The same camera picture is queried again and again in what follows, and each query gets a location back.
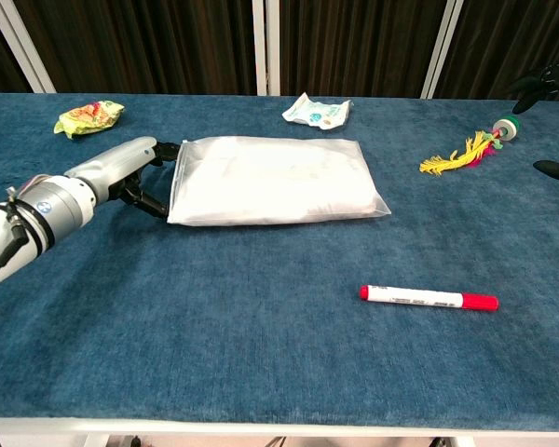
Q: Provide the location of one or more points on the yellow feather shuttlecock toy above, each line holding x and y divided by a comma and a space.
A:
466, 151

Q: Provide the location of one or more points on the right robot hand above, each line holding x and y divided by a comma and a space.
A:
542, 84

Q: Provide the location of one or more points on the dark brown curtain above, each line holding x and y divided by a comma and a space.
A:
167, 42

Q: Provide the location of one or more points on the yellow green snack packet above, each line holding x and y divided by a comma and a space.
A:
89, 117

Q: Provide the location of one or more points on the white crumpled wrapper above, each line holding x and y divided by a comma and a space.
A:
317, 113

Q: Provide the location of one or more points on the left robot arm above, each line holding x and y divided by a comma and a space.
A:
28, 214

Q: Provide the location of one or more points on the blue carpeted table top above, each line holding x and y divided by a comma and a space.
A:
279, 279

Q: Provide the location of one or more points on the white table frame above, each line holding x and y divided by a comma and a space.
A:
279, 433

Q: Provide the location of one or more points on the white frame post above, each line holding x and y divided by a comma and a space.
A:
21, 44
265, 46
442, 46

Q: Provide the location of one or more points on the translucent white plastic bag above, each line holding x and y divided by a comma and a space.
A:
270, 179

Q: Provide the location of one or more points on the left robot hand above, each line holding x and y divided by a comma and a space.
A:
116, 163

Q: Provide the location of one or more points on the red and white marker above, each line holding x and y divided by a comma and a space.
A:
428, 298

